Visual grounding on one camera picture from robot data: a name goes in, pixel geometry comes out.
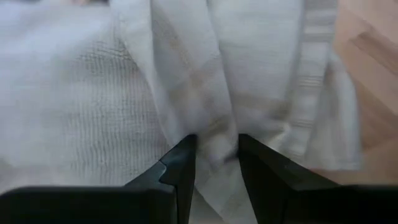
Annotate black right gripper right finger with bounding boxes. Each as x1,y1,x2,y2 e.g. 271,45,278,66
238,133,398,224

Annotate plain white towel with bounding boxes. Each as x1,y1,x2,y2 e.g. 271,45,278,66
0,0,363,224

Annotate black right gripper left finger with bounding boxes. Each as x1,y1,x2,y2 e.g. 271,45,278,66
0,134,198,224

